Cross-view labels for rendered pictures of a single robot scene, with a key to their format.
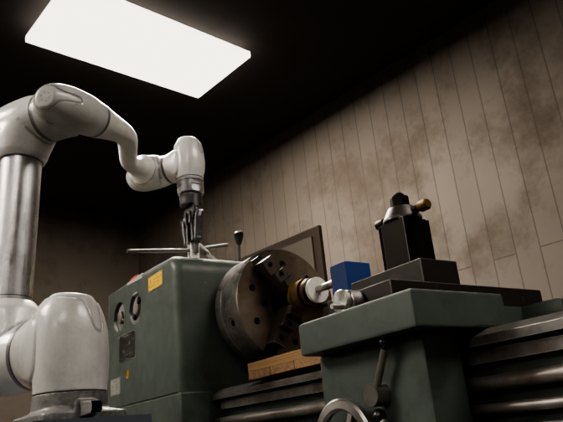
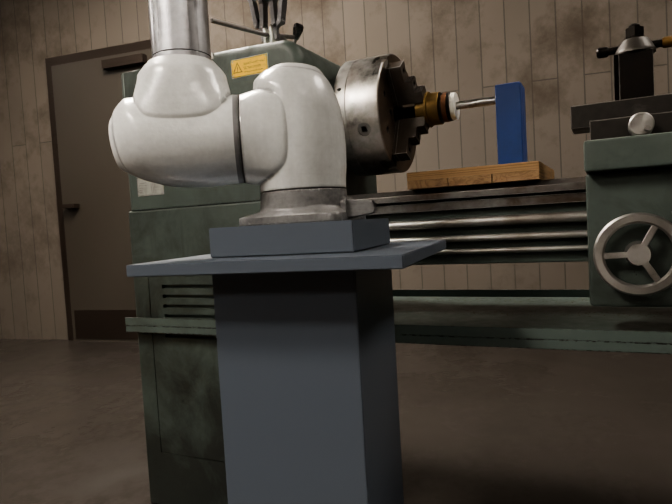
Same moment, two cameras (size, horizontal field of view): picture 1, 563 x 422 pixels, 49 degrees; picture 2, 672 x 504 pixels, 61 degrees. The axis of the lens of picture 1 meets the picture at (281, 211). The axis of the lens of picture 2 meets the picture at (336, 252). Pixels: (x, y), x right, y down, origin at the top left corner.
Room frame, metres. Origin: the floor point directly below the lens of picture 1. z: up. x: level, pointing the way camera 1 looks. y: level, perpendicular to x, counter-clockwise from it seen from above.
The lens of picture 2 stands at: (0.43, 0.95, 0.80)
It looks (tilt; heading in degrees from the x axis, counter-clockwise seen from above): 3 degrees down; 331
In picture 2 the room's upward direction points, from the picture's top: 3 degrees counter-clockwise
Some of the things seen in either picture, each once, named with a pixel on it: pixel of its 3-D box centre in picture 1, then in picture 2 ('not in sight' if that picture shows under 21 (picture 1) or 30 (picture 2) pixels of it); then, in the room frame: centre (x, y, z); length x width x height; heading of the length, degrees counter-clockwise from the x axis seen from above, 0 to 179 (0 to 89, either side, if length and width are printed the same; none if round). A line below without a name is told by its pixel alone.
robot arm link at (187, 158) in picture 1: (185, 159); not in sight; (1.91, 0.31, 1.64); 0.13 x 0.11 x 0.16; 67
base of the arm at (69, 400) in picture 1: (74, 407); (314, 206); (1.35, 0.48, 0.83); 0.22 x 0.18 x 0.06; 43
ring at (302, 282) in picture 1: (305, 294); (434, 108); (1.64, -0.04, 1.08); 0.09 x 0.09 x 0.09; 35
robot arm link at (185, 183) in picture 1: (190, 188); not in sight; (1.91, 0.30, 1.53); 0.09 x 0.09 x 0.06
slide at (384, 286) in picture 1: (440, 306); (636, 138); (1.25, -0.30, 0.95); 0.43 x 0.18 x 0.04; 125
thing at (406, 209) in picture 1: (401, 215); (634, 47); (1.21, -0.25, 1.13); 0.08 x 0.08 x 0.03
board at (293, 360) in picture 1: (343, 362); (485, 179); (1.54, -0.11, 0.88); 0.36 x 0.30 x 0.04; 125
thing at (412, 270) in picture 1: (403, 285); (622, 114); (1.23, -0.23, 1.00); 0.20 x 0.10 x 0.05; 35
